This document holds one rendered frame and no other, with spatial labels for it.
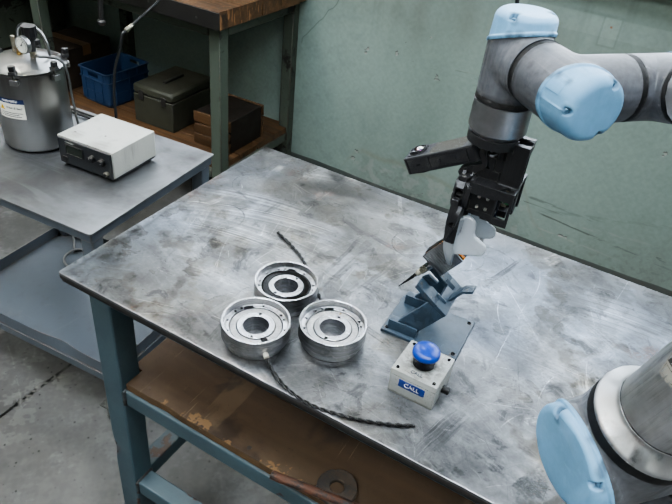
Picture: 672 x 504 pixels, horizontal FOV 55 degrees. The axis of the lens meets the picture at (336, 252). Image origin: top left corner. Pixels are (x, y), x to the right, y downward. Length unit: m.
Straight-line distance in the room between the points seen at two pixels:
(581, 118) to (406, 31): 1.88
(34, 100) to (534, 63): 1.27
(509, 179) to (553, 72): 0.19
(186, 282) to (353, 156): 1.81
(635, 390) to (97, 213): 1.19
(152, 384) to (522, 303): 0.70
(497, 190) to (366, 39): 1.84
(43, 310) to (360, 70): 1.50
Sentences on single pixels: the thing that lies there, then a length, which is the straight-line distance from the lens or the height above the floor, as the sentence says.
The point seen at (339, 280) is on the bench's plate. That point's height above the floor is 0.80.
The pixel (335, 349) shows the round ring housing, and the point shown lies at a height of 0.83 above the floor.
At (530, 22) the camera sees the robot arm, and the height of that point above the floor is 1.31.
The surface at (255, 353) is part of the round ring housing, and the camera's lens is 0.95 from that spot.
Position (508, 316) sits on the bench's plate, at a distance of 1.14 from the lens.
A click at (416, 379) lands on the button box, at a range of 0.92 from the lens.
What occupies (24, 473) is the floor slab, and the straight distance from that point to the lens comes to 1.92.
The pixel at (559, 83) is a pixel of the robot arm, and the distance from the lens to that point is 0.72.
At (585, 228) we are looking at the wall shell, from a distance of 2.59.
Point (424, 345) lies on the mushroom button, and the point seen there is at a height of 0.87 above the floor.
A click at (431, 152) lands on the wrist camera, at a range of 0.89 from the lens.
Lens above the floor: 1.50
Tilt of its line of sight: 36 degrees down
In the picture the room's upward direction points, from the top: 7 degrees clockwise
